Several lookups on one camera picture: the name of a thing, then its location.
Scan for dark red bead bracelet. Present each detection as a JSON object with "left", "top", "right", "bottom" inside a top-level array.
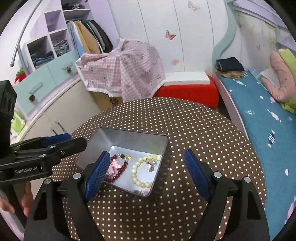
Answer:
[{"left": 103, "top": 153, "right": 132, "bottom": 183}]

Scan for cream bead bracelet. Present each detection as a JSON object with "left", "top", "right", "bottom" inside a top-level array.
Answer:
[{"left": 131, "top": 154, "right": 162, "bottom": 188}]

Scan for person left hand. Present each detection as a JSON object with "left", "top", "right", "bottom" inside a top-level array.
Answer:
[{"left": 1, "top": 181, "right": 34, "bottom": 217}]

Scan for beige cabinet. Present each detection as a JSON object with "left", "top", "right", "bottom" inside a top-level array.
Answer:
[{"left": 11, "top": 78, "right": 101, "bottom": 144}]

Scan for teal drawer unit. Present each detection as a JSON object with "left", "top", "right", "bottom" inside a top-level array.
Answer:
[{"left": 14, "top": 50, "right": 79, "bottom": 115}]

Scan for cardboard box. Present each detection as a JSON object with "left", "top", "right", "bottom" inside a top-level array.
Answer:
[{"left": 92, "top": 92, "right": 123, "bottom": 111}]

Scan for silver metal tin box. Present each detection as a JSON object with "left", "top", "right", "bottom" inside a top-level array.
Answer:
[{"left": 76, "top": 128, "right": 171, "bottom": 199}]

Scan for brown polka dot tablecloth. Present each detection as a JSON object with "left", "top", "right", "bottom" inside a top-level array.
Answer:
[{"left": 49, "top": 97, "right": 266, "bottom": 241}]

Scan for blue patterned mattress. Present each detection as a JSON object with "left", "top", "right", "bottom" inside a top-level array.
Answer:
[{"left": 219, "top": 70, "right": 295, "bottom": 238}]

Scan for white cube shelf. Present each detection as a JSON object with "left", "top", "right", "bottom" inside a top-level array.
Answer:
[{"left": 21, "top": 1, "right": 91, "bottom": 73}]

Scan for pink checkered cloth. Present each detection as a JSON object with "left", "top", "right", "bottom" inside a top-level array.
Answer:
[{"left": 75, "top": 39, "right": 166, "bottom": 102}]

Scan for hanging clothes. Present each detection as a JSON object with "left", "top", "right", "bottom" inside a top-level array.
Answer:
[{"left": 67, "top": 20, "right": 113, "bottom": 57}]

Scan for red ottoman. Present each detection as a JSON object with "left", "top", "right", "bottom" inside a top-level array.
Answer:
[{"left": 154, "top": 75, "right": 219, "bottom": 109}]

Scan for white pillow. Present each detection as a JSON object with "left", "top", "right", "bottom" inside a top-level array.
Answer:
[{"left": 260, "top": 67, "right": 280, "bottom": 88}]

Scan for white board on ottoman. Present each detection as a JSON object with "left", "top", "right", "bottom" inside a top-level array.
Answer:
[{"left": 164, "top": 71, "right": 210, "bottom": 86}]

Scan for folded dark clothes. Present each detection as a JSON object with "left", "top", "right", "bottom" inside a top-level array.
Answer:
[{"left": 215, "top": 57, "right": 245, "bottom": 80}]

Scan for pink and green quilt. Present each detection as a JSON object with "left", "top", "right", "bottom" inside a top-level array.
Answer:
[{"left": 261, "top": 49, "right": 295, "bottom": 114}]

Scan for metal curved rail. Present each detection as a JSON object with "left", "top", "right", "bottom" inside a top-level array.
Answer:
[{"left": 10, "top": 0, "right": 43, "bottom": 67}]

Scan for pink butterfly wall sticker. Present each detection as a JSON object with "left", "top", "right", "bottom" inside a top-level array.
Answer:
[{"left": 165, "top": 30, "right": 176, "bottom": 41}]

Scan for teal bunk bed frame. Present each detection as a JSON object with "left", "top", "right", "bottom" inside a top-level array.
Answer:
[{"left": 211, "top": 0, "right": 296, "bottom": 140}]

